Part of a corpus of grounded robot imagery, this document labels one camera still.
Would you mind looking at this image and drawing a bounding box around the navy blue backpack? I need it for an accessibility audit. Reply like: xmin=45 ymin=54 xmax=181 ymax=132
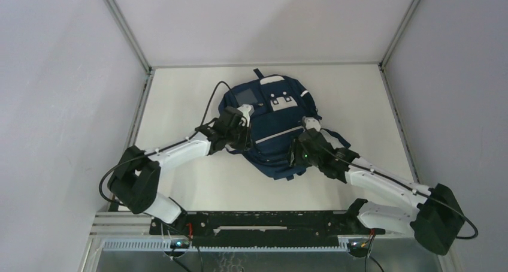
xmin=217 ymin=68 xmax=352 ymax=181

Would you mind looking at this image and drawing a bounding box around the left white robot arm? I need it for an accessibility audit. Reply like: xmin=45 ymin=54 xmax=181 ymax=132
xmin=106 ymin=104 xmax=254 ymax=234

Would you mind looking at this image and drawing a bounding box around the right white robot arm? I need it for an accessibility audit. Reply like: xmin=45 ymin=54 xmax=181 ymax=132
xmin=288 ymin=129 xmax=466 ymax=255

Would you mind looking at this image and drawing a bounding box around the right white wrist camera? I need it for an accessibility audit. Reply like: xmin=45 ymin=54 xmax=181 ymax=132
xmin=302 ymin=117 xmax=322 ymax=132

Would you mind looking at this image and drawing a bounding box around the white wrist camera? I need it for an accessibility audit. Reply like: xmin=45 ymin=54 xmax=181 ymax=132
xmin=302 ymin=117 xmax=322 ymax=132
xmin=237 ymin=104 xmax=255 ymax=127

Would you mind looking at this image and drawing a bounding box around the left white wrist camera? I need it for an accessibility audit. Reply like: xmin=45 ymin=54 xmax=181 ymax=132
xmin=237 ymin=104 xmax=255 ymax=127

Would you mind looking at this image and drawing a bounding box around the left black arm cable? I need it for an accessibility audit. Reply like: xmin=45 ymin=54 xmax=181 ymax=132
xmin=98 ymin=80 xmax=233 ymax=205

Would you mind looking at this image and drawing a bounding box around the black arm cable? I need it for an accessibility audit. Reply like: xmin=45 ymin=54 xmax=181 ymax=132
xmin=98 ymin=80 xmax=233 ymax=205
xmin=301 ymin=119 xmax=479 ymax=240

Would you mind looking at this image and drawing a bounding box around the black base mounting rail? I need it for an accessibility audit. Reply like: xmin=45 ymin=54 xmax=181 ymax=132
xmin=149 ymin=210 xmax=371 ymax=248

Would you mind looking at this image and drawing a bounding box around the white slotted cable duct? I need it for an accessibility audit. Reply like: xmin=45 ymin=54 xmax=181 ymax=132
xmin=102 ymin=238 xmax=352 ymax=252

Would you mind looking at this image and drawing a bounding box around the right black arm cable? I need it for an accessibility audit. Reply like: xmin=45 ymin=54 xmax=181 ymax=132
xmin=301 ymin=119 xmax=479 ymax=240

